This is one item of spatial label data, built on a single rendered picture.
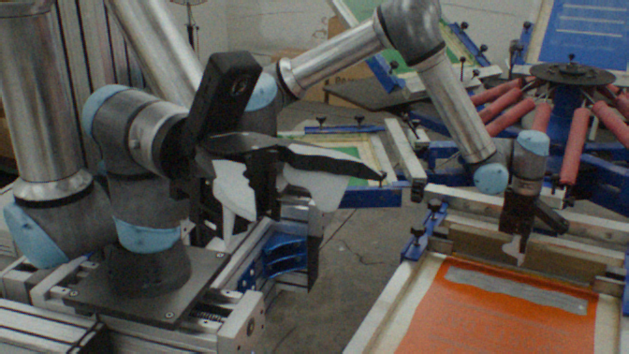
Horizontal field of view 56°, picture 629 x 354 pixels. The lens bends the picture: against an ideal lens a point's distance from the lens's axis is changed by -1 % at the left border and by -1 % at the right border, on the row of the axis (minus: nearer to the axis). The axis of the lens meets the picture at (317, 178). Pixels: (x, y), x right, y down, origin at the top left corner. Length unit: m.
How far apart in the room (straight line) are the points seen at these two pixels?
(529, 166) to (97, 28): 1.02
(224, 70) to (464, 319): 1.12
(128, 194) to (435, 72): 0.80
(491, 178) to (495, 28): 4.43
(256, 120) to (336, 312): 1.77
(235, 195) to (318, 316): 2.59
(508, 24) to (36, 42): 5.11
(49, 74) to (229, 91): 0.42
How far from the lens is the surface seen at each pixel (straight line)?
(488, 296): 1.61
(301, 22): 6.41
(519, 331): 1.52
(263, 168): 0.54
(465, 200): 1.89
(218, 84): 0.52
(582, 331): 1.57
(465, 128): 1.35
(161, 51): 0.81
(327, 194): 0.56
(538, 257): 1.66
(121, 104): 0.67
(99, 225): 0.98
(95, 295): 1.12
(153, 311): 1.05
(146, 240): 0.72
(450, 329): 1.49
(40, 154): 0.92
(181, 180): 0.60
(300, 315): 3.02
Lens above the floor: 1.89
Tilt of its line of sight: 26 degrees down
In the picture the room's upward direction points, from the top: straight up
